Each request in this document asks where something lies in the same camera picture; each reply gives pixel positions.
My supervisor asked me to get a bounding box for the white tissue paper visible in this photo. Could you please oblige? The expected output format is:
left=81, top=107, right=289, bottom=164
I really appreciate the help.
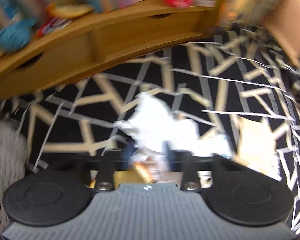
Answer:
left=114, top=92, right=233, bottom=159

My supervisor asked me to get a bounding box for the black white geometric tablecloth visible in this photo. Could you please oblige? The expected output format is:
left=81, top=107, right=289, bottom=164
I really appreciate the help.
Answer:
left=0, top=27, right=300, bottom=234

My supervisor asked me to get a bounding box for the white woven basket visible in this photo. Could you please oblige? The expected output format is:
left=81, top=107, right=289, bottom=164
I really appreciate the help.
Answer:
left=0, top=121, right=28, bottom=231

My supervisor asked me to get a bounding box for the wooden desk shelf organizer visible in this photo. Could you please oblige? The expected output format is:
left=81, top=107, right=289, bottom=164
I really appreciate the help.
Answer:
left=0, top=0, right=217, bottom=100

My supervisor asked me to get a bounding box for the blue plush toy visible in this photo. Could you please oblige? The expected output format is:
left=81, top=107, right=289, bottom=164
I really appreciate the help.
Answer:
left=0, top=18, right=37, bottom=52

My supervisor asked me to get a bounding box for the yellow lemon slice ornament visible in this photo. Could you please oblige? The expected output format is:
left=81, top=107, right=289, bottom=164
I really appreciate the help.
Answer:
left=45, top=3, right=94, bottom=19

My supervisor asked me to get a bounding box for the brown kraft sketchbook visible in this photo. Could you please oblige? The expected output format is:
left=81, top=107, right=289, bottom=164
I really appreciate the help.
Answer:
left=263, top=0, right=300, bottom=68

